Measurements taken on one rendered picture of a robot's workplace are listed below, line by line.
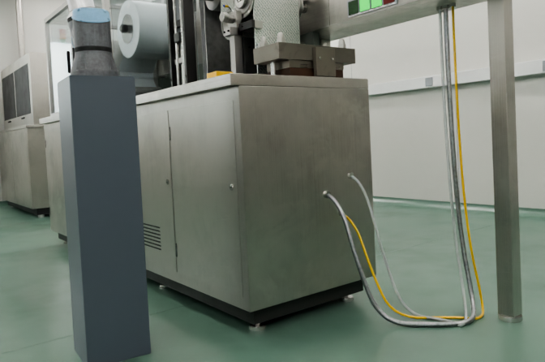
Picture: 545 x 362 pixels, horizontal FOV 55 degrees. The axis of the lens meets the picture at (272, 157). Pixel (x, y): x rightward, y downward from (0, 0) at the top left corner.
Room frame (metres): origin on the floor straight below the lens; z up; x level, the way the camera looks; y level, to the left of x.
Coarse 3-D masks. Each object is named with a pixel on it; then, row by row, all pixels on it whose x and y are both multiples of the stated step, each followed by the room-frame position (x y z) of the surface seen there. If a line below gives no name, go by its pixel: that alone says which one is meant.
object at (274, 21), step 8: (256, 8) 2.10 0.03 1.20; (264, 8) 2.12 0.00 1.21; (256, 16) 2.09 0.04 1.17; (264, 16) 2.12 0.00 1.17; (272, 16) 2.14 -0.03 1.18; (280, 16) 2.17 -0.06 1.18; (288, 16) 2.19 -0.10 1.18; (296, 16) 2.22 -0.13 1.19; (264, 24) 2.12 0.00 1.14; (272, 24) 2.14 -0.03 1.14; (280, 24) 2.17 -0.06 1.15; (288, 24) 2.19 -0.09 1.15; (296, 24) 2.22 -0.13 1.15; (256, 32) 2.09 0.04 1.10; (264, 32) 2.12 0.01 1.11; (272, 32) 2.14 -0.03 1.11; (288, 32) 2.19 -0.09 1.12; (296, 32) 2.22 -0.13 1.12; (256, 40) 2.09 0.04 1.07; (272, 40) 2.14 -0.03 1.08; (288, 40) 2.19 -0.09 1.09; (296, 40) 2.22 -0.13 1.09
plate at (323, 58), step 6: (312, 48) 2.00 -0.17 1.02; (318, 48) 2.00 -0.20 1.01; (324, 48) 2.02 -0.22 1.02; (330, 48) 2.04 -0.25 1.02; (318, 54) 2.00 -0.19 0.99; (324, 54) 2.02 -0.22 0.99; (330, 54) 2.03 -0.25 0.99; (318, 60) 1.99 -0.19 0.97; (324, 60) 2.02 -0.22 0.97; (330, 60) 2.03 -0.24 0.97; (318, 66) 1.99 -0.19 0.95; (324, 66) 2.01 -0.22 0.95; (330, 66) 2.03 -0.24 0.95; (318, 72) 1.99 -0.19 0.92; (324, 72) 2.01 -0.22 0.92; (330, 72) 2.03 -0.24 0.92
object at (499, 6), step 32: (512, 32) 1.80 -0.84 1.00; (512, 64) 1.80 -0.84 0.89; (512, 96) 1.79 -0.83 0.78; (512, 128) 1.79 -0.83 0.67; (512, 160) 1.78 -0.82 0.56; (512, 192) 1.78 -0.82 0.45; (512, 224) 1.77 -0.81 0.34; (512, 256) 1.77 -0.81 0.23; (512, 288) 1.77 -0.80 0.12; (512, 320) 1.77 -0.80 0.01
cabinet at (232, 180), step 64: (192, 128) 1.98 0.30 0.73; (256, 128) 1.76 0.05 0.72; (320, 128) 1.94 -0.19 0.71; (192, 192) 2.00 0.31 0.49; (256, 192) 1.75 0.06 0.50; (320, 192) 1.93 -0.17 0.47; (192, 256) 2.02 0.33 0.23; (256, 256) 1.74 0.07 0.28; (320, 256) 1.92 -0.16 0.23; (256, 320) 1.79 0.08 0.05
